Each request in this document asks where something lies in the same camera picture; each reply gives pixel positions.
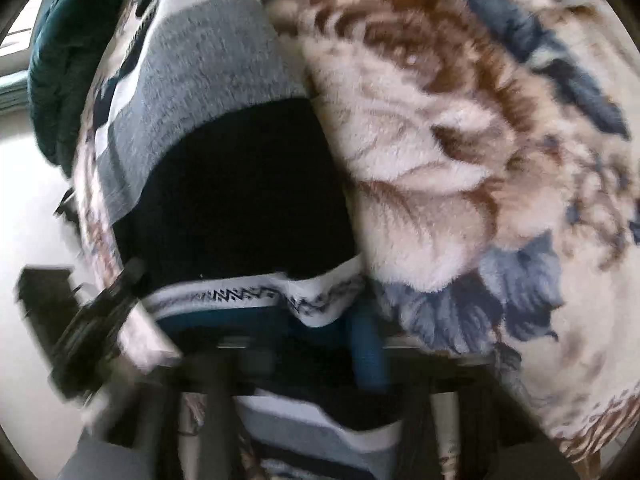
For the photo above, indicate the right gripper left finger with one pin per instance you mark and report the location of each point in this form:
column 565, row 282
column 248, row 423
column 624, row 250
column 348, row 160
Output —
column 212, row 441

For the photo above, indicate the striped knit sweater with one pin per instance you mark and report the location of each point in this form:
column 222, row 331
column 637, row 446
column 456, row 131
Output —
column 216, row 174

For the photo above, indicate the floral bed blanket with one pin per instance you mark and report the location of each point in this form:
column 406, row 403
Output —
column 489, row 157

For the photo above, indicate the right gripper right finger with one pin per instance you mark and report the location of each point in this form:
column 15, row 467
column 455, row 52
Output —
column 406, row 381

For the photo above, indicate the folded teal velvet quilt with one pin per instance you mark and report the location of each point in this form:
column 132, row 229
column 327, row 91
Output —
column 67, row 45

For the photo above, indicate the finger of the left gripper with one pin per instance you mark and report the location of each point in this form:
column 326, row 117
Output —
column 89, row 341

